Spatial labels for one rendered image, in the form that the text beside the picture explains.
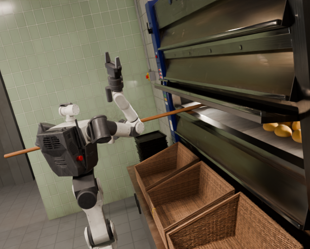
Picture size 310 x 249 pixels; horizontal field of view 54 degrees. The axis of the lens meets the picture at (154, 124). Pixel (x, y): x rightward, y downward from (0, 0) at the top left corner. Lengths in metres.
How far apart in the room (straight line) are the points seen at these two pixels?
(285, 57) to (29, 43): 2.94
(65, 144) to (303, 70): 1.23
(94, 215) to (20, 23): 2.35
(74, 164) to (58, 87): 1.95
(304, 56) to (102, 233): 1.62
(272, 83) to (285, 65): 0.09
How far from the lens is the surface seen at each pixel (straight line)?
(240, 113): 1.26
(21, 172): 5.75
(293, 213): 1.43
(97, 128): 1.78
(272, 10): 1.22
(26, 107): 3.74
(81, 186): 1.91
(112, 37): 3.67
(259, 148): 1.53
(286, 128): 1.62
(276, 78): 1.26
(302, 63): 1.14
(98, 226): 2.16
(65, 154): 1.81
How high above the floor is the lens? 1.72
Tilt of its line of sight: 13 degrees down
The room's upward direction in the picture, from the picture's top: 12 degrees counter-clockwise
